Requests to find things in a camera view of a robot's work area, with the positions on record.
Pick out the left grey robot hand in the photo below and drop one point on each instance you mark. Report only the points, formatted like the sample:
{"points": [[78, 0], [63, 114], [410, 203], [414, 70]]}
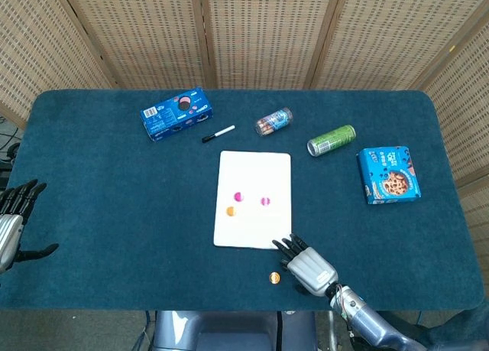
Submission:
{"points": [[9, 232]]}

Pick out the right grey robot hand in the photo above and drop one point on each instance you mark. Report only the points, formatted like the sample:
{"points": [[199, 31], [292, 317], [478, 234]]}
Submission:
{"points": [[311, 270]]}

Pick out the orange round magnet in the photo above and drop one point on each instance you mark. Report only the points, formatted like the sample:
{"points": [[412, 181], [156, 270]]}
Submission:
{"points": [[274, 277], [231, 211]]}

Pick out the red round magnet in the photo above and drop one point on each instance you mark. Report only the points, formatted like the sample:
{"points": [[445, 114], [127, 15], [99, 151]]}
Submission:
{"points": [[265, 201], [238, 197]]}

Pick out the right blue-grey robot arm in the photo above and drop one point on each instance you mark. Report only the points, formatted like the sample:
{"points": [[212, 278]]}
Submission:
{"points": [[374, 324]]}

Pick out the white board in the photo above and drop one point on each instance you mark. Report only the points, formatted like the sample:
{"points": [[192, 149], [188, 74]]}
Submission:
{"points": [[252, 167]]}

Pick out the black floor equipment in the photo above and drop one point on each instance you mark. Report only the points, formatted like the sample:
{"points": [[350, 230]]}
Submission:
{"points": [[14, 151]]}

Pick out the dark teal tablecloth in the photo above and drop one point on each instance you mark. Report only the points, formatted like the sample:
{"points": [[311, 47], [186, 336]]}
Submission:
{"points": [[95, 194]]}

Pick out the blue-grey robot torso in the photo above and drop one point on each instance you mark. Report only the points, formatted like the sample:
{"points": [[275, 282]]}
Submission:
{"points": [[229, 332]]}

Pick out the blue chocolate chip cookie box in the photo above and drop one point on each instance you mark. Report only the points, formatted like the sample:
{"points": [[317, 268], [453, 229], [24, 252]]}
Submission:
{"points": [[389, 175]]}

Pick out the green drink can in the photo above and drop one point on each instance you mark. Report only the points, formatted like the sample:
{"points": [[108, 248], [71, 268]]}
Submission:
{"points": [[332, 140]]}

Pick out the clear jar of biscuit sticks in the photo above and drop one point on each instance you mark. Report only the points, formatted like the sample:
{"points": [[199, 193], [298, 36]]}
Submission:
{"points": [[273, 121]]}

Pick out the white marker black cap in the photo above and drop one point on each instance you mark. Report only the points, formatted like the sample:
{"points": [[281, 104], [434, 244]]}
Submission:
{"points": [[223, 132]]}

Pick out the blue Oreo box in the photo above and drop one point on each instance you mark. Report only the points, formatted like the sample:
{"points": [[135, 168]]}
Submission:
{"points": [[172, 116]]}

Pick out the woven bamboo folding screen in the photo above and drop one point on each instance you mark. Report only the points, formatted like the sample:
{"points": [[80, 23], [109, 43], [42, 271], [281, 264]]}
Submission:
{"points": [[267, 30]]}

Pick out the grey metal frame leg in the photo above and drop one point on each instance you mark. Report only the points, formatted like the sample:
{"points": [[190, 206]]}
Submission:
{"points": [[331, 333]]}

